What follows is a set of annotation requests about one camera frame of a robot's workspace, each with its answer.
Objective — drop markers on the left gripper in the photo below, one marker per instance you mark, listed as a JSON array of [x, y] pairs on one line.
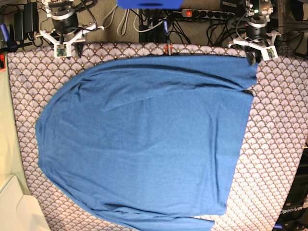
[[255, 30]]

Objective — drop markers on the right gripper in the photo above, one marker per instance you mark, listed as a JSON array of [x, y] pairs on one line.
[[65, 26]]

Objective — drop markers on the blue long-sleeve T-shirt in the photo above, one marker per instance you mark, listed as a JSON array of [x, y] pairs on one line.
[[149, 143]]

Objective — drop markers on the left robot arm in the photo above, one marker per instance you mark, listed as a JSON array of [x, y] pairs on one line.
[[258, 10]]

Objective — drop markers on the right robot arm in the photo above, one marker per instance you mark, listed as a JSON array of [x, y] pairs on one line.
[[61, 9]]

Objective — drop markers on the black power adapter brick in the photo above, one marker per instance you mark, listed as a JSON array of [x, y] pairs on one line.
[[31, 16]]

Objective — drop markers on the black power strip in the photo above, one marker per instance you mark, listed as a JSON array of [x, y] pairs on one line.
[[206, 14]]

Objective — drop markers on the red and grey table clamp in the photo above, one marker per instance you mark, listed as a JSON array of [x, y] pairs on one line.
[[168, 49]]

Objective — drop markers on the black OpenArm box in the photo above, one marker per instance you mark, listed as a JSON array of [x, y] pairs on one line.
[[294, 214]]

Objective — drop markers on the white plastic bin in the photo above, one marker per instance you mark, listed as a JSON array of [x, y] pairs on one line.
[[18, 211]]

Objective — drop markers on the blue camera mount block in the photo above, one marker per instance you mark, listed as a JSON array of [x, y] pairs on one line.
[[150, 4]]

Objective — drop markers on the blue-handled clamp at left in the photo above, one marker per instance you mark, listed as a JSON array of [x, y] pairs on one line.
[[11, 45]]

